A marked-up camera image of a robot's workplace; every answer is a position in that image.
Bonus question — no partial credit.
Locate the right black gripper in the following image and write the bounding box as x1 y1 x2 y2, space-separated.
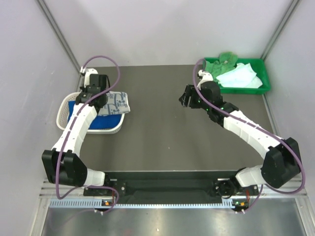
179 85 211 112

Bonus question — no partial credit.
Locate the white blue patterned towel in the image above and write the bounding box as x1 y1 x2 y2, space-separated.
98 91 131 116

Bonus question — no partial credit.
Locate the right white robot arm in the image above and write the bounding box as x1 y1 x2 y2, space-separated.
179 82 301 195

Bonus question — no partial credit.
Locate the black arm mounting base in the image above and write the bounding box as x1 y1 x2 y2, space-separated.
105 171 258 204

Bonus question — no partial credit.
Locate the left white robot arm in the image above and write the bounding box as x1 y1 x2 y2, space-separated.
42 74 112 195

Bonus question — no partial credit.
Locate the white perforated plastic basket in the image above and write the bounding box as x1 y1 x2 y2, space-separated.
56 92 125 135

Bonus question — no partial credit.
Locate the green towel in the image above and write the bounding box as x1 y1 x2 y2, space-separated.
204 52 238 82

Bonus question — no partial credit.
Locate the green plastic bin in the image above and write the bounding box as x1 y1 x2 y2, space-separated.
203 58 271 94

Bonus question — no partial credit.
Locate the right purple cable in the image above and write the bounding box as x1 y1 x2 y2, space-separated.
192 58 306 214

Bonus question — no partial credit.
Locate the purple cable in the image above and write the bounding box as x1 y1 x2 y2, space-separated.
56 55 121 214
192 58 306 214

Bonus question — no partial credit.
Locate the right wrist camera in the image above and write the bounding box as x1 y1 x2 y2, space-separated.
197 69 214 89

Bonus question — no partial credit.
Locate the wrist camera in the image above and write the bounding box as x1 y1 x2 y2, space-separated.
197 69 214 89
80 67 98 87

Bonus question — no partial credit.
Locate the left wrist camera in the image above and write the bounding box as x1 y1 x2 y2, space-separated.
80 67 98 87

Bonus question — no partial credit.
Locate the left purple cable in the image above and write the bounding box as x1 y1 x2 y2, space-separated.
56 55 121 214

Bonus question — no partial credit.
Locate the grey slotted cable duct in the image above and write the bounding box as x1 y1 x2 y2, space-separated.
49 199 235 209

